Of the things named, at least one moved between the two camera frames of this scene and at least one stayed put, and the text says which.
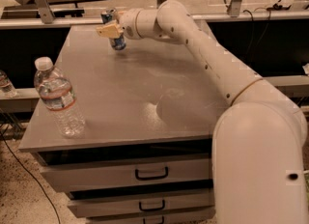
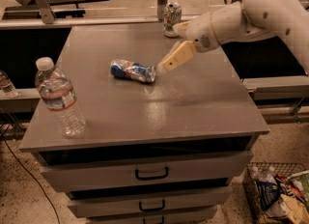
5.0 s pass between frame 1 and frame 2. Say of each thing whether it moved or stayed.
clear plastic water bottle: stayed
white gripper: moved
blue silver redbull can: moved
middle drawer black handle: stayed
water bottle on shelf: stayed
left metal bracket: stayed
